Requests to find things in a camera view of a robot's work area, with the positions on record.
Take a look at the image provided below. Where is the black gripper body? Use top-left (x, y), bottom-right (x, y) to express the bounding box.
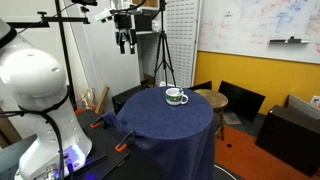
top-left (113, 13), bottom-right (138, 46)

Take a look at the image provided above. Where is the grey board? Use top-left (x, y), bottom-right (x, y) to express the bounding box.
top-left (286, 93), bottom-right (320, 121)

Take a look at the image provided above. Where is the large black monitor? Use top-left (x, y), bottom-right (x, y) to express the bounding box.
top-left (217, 80), bottom-right (267, 124)

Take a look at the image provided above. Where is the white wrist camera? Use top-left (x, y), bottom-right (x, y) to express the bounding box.
top-left (94, 7), bottom-right (116, 24)

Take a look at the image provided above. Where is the small black monitor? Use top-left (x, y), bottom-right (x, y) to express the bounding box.
top-left (187, 80), bottom-right (213, 92)

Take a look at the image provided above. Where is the grey whiteboard tray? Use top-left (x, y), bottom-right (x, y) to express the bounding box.
top-left (268, 38), bottom-right (311, 45)

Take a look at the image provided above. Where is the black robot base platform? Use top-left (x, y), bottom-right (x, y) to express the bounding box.
top-left (0, 109), bottom-right (165, 180)

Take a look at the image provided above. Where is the blue tablecloth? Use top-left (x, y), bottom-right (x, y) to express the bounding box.
top-left (101, 85), bottom-right (216, 180)

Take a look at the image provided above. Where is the orange black clamp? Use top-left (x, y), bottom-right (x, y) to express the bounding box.
top-left (89, 116), bottom-right (105, 130)
top-left (114, 129), bottom-right (136, 154)

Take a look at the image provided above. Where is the wooden plank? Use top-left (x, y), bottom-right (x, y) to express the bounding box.
top-left (94, 84), bottom-right (111, 115)

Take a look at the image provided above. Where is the black box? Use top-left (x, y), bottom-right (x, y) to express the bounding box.
top-left (111, 84), bottom-right (148, 115)

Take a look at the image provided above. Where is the round wooden stool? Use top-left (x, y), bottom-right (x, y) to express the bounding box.
top-left (194, 88), bottom-right (230, 141)

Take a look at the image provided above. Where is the black camera stand pole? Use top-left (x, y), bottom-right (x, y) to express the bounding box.
top-left (6, 0), bottom-right (99, 108)

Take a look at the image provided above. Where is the black cabinet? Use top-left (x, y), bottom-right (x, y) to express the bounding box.
top-left (255, 104), bottom-right (320, 177)

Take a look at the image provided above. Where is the black tripod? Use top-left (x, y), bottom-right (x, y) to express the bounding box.
top-left (152, 0), bottom-right (178, 89)

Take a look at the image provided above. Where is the whiteboard with drawings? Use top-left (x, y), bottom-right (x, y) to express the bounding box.
top-left (197, 0), bottom-right (320, 65)

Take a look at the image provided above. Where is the white green christmas mug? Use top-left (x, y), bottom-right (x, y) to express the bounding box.
top-left (165, 87), bottom-right (190, 107)

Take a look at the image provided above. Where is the grey flat floor plate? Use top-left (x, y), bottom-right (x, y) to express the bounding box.
top-left (222, 111), bottom-right (243, 126)

